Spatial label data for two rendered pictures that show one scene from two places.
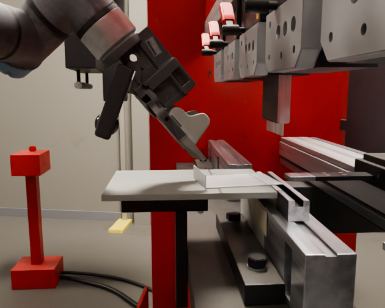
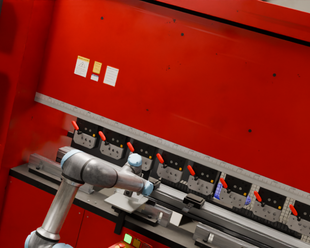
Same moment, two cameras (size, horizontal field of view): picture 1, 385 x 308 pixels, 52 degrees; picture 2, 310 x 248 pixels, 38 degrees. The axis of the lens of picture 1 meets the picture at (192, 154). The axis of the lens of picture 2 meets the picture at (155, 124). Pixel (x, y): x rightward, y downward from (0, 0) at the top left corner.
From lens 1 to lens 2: 2.57 m
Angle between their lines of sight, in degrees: 67
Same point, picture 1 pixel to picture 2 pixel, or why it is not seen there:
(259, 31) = (151, 162)
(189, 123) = not seen: hidden behind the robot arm
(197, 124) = not seen: hidden behind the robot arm
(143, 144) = not seen: outside the picture
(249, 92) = (43, 124)
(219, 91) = (33, 126)
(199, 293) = (144, 227)
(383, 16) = (203, 190)
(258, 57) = (149, 168)
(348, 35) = (195, 188)
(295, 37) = (176, 178)
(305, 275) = (169, 217)
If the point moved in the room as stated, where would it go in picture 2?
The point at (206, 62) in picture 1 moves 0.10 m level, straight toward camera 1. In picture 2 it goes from (32, 111) to (43, 116)
